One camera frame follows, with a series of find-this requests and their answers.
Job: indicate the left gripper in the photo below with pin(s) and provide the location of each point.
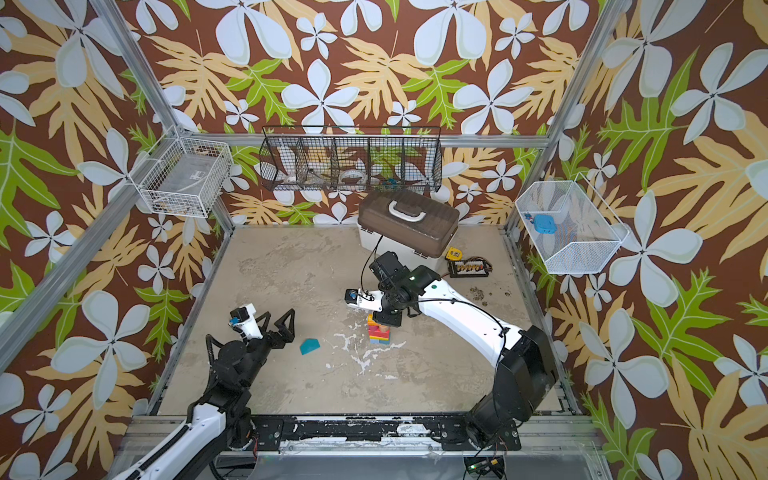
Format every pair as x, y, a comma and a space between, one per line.
285, 336

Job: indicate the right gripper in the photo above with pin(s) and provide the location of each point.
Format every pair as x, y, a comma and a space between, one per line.
389, 309

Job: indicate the teal roof block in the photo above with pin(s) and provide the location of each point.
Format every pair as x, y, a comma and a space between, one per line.
309, 345

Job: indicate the red rectangular block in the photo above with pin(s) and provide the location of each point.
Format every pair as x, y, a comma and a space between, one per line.
378, 332

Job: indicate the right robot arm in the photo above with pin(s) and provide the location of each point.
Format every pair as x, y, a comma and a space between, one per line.
524, 363

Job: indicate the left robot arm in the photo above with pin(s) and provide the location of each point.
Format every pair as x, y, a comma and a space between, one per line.
220, 419

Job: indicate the yellow tape measure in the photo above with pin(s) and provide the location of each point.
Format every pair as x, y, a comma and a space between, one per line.
454, 254

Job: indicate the white toolbox brown lid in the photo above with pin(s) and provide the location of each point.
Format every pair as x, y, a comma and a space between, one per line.
416, 228

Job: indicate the blue object in basket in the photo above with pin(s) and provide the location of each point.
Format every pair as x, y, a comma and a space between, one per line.
544, 224

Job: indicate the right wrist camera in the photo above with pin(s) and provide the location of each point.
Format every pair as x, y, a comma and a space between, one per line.
370, 301

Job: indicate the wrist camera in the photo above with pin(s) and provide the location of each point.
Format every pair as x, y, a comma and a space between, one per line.
370, 301
244, 322

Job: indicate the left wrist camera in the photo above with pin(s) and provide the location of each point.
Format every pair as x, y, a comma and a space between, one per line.
244, 322

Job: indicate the aluminium frame post left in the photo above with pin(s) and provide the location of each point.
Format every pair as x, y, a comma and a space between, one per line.
109, 12

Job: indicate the aluminium frame post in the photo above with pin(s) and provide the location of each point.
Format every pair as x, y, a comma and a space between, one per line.
586, 66
109, 12

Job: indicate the black wire basket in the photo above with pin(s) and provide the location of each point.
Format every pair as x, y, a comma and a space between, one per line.
361, 159

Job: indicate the aluminium frame post right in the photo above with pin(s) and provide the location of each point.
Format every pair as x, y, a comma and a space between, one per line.
586, 66

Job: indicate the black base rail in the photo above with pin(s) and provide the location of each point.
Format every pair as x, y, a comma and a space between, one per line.
448, 431

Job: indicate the white wire basket left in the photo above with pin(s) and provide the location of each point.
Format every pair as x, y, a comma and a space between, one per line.
183, 176

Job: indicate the white wire basket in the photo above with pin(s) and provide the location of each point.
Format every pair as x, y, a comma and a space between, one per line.
183, 176
589, 232

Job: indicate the white wire basket right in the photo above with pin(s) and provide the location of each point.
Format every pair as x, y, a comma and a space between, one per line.
589, 232

